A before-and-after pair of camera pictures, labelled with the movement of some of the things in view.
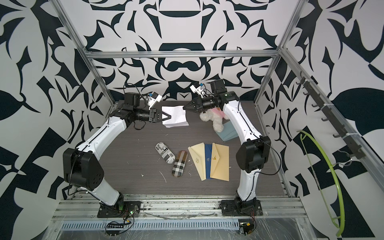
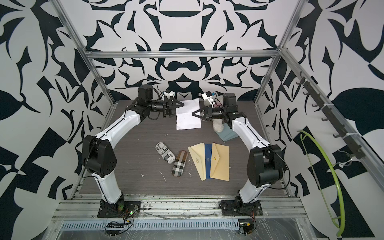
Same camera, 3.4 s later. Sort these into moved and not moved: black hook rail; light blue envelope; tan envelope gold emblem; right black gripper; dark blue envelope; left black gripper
Moved: left black gripper; right black gripper
Not moved: light blue envelope; black hook rail; tan envelope gold emblem; dark blue envelope
